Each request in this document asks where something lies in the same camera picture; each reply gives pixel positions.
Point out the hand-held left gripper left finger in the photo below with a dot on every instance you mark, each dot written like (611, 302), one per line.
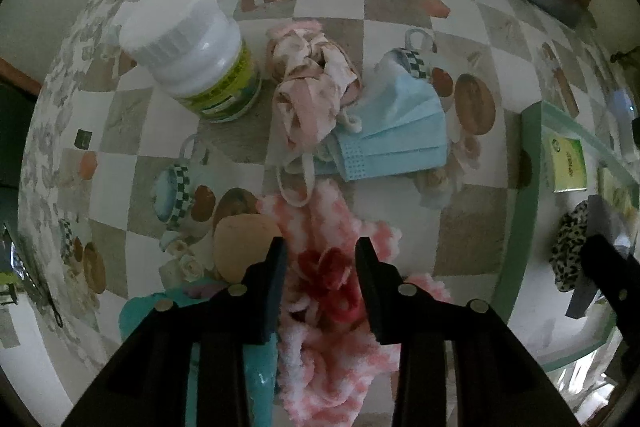
(270, 297)

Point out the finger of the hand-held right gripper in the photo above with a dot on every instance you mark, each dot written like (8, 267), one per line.
(612, 272)

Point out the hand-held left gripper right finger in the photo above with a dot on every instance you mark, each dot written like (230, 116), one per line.
(372, 292)

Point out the red flower scrunchie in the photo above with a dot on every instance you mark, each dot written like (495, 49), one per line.
(330, 277)

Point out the black white spotted scrunchie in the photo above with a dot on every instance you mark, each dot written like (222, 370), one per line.
(567, 242)

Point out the purple cloth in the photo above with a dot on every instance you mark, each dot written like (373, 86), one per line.
(602, 217)

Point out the beige makeup sponge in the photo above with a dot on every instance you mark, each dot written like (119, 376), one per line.
(240, 242)

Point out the light green tissue packet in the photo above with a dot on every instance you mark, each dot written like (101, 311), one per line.
(617, 194)
(565, 164)

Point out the pink white fluffy cloth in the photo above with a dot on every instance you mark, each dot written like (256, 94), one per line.
(325, 367)

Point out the white tray green rim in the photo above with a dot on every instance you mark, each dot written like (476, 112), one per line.
(530, 227)

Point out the blue face mask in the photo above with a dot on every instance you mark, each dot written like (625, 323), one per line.
(400, 127)

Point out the pink floral scrunchie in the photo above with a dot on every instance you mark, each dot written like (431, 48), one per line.
(310, 87)

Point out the teal plastic box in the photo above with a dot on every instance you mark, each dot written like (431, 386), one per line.
(260, 382)

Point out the white device blue light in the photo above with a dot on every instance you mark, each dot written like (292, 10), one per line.
(622, 107)

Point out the smartphone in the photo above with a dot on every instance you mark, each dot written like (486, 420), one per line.
(22, 267)

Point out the white bottle green label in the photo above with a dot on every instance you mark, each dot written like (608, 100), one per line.
(195, 47)

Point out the green package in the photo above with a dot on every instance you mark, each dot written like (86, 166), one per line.
(6, 289)

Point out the dark green cabinet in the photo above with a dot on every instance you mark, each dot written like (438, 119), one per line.
(12, 127)

